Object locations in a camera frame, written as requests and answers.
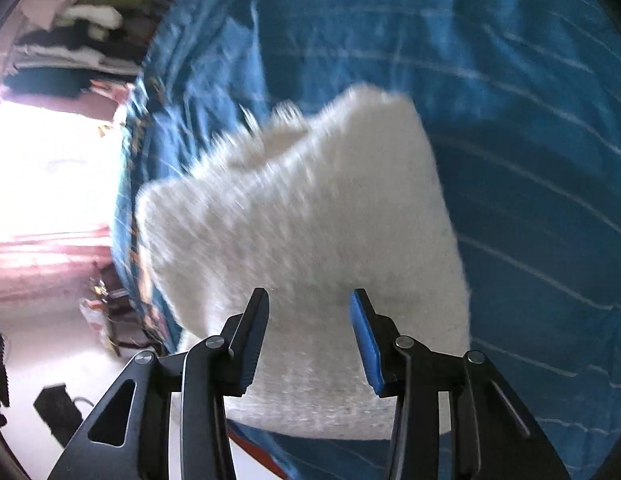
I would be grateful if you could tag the white plastic bag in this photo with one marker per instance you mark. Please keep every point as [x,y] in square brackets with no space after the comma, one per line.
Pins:
[94,310]

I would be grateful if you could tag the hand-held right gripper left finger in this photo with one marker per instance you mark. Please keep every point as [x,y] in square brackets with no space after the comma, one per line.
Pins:
[253,342]

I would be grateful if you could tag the black box device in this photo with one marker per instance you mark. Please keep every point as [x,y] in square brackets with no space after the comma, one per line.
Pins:
[55,405]

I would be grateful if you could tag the pink curtain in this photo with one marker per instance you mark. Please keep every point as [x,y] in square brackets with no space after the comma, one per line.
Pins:
[45,265]

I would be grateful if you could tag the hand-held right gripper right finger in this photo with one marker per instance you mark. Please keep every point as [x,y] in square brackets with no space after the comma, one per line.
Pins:
[366,342]

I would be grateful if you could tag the clothes rack with hanging clothes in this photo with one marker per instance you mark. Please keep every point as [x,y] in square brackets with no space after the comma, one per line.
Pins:
[65,55]

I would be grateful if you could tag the blue striped bed cover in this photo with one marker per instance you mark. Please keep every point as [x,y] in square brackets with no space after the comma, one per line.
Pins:
[515,110]

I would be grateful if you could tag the white tweed jacket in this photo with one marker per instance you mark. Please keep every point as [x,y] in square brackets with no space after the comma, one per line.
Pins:
[315,210]

